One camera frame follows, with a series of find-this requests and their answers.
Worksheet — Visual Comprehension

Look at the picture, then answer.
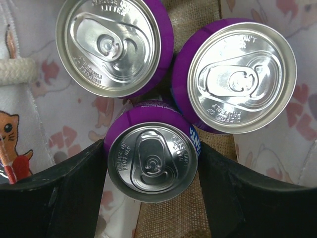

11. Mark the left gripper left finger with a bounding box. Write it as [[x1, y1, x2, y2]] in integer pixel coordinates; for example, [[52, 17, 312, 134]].
[[0, 139, 106, 238]]

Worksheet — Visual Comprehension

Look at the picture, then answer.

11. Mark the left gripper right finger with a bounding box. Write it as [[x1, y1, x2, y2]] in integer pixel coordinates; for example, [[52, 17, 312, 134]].
[[198, 143, 317, 238]]

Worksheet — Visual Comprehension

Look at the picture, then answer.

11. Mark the brown canvas tote bag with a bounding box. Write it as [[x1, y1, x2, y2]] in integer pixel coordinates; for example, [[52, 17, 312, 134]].
[[0, 0, 317, 238]]

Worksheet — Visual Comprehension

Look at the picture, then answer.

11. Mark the purple soda can front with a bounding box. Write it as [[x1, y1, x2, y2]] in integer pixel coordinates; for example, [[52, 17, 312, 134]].
[[104, 96, 201, 203]]

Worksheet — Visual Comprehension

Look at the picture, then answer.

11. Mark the purple soda can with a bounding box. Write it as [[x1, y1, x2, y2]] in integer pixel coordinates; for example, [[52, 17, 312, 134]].
[[104, 96, 201, 203], [171, 18, 297, 134], [55, 0, 174, 98]]

